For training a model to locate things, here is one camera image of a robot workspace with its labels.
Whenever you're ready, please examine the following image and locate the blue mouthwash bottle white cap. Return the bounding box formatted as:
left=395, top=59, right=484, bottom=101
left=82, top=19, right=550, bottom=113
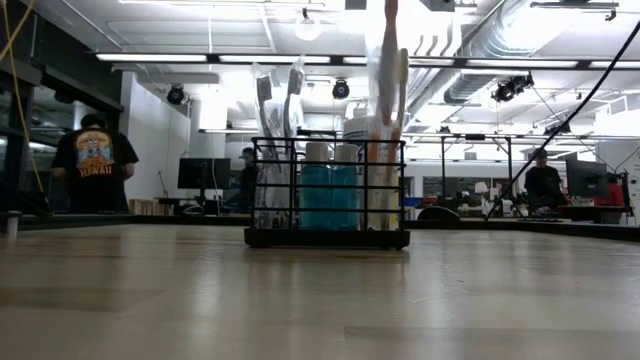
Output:
left=330, top=143, right=360, bottom=230
left=298, top=141, right=332, bottom=230

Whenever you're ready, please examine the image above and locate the yellow white disinfecting wipes canister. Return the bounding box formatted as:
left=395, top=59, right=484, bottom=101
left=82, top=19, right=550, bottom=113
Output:
left=342, top=115, right=401, bottom=229

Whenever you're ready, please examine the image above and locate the person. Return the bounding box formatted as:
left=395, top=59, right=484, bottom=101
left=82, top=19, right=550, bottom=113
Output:
left=523, top=147, right=567, bottom=214
left=234, top=146, right=260, bottom=215
left=49, top=113, right=140, bottom=215
left=594, top=173, right=627, bottom=225

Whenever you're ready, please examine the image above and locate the black computer monitor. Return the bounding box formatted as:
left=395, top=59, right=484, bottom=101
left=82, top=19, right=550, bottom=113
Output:
left=177, top=157, right=232, bottom=214
left=564, top=158, right=610, bottom=200

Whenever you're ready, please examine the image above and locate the wooden crate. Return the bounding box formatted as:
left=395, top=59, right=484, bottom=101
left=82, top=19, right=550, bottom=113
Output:
left=128, top=198, right=175, bottom=217

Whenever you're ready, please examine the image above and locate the black wire caddy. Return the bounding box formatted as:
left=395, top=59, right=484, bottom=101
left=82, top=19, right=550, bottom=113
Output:
left=243, top=135, right=412, bottom=251

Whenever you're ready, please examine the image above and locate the white ring lamp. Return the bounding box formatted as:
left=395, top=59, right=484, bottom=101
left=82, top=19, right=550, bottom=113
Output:
left=293, top=9, right=322, bottom=42

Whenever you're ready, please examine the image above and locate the black gantry frame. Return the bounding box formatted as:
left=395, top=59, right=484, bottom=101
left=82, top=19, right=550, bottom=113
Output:
left=439, top=133, right=514, bottom=217

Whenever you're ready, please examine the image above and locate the silver ventilation duct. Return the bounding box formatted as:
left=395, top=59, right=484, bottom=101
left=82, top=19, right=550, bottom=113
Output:
left=442, top=0, right=551, bottom=104

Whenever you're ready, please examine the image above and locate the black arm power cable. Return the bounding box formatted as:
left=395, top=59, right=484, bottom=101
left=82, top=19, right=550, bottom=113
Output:
left=483, top=19, right=640, bottom=221

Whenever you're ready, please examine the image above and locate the black aluminium table frame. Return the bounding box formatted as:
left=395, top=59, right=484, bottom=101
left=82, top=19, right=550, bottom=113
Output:
left=0, top=212, right=640, bottom=245

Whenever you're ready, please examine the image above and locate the thin yellow hanging cable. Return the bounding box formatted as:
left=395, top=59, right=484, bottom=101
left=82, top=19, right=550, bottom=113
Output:
left=0, top=0, right=54, bottom=214

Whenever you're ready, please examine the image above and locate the small grey post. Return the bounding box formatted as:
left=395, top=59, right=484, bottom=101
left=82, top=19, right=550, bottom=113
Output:
left=5, top=209, right=22, bottom=240

